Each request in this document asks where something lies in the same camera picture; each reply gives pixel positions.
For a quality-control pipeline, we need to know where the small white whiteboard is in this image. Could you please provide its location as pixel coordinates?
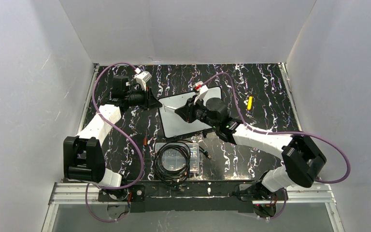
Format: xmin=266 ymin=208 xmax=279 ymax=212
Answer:
xmin=158 ymin=91 xmax=213 ymax=138

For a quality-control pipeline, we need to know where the red whiteboard marker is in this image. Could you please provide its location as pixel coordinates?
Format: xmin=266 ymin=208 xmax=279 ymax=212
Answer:
xmin=164 ymin=106 xmax=177 ymax=111

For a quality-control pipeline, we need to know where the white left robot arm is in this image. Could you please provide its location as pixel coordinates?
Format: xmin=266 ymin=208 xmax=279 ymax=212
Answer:
xmin=63 ymin=71 xmax=162 ymax=189

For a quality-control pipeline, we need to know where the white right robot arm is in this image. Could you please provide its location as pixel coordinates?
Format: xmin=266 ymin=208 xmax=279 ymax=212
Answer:
xmin=174 ymin=98 xmax=327 ymax=194

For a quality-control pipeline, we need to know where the clear plastic parts box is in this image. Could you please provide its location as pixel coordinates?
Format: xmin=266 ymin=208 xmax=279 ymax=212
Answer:
xmin=154 ymin=143 xmax=200 ymax=175

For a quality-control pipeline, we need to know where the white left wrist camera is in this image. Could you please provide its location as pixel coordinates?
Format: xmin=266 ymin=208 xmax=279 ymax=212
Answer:
xmin=134 ymin=71 xmax=152 ymax=91

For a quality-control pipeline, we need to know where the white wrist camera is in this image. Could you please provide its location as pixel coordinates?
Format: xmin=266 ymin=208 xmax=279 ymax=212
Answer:
xmin=134 ymin=71 xmax=152 ymax=91
xmin=193 ymin=81 xmax=209 ymax=104

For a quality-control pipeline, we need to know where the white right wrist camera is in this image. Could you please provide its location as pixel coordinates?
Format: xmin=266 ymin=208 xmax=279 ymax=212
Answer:
xmin=193 ymin=81 xmax=209 ymax=104

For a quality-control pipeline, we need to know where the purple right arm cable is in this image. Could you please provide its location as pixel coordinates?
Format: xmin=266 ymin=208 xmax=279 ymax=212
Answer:
xmin=195 ymin=72 xmax=352 ymax=185

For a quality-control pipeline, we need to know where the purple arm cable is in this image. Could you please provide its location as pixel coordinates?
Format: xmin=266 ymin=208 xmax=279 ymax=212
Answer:
xmin=195 ymin=72 xmax=352 ymax=185
xmin=86 ymin=62 xmax=145 ymax=223

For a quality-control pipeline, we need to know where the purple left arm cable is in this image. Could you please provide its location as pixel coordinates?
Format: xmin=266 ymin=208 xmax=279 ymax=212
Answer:
xmin=86 ymin=62 xmax=145 ymax=223

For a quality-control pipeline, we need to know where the coiled black cable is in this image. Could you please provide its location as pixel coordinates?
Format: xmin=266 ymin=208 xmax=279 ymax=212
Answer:
xmin=151 ymin=140 xmax=212 ymax=191

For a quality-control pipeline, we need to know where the aluminium front rail frame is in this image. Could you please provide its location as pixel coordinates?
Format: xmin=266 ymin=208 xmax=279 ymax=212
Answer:
xmin=49 ymin=180 xmax=336 ymax=204

